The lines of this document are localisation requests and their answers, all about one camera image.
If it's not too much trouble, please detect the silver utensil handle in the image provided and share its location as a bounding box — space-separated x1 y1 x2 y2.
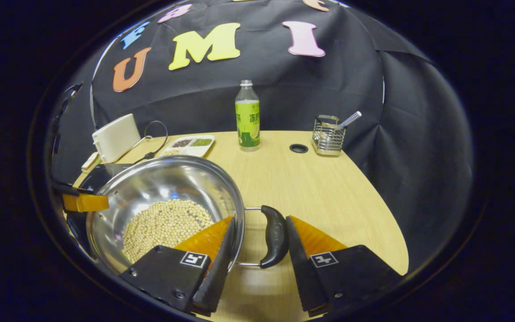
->
339 111 362 128

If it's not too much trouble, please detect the metal wire utensil holder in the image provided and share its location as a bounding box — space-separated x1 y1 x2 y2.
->
312 114 346 157

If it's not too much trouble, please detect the white toaster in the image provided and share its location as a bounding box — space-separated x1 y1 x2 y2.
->
91 113 142 164

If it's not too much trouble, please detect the green label drink bottle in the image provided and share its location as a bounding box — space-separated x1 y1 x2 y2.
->
235 80 261 152

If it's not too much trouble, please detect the stainless steel pot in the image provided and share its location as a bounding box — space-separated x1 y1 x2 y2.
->
85 155 289 275

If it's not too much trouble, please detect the black power cable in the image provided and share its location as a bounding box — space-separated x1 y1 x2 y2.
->
132 120 169 164

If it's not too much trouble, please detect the pile of soybeans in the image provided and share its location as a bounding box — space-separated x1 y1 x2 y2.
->
122 199 215 264

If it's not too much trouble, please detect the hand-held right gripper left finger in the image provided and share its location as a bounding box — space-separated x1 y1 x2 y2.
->
119 216 236 316

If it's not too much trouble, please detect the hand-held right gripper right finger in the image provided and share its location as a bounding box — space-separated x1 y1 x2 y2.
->
285 216 403 318

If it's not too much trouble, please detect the white divided grain tray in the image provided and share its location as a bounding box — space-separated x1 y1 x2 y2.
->
159 134 215 158

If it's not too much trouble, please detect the black backdrop cloth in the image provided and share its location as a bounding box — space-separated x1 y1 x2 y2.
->
47 0 475 273

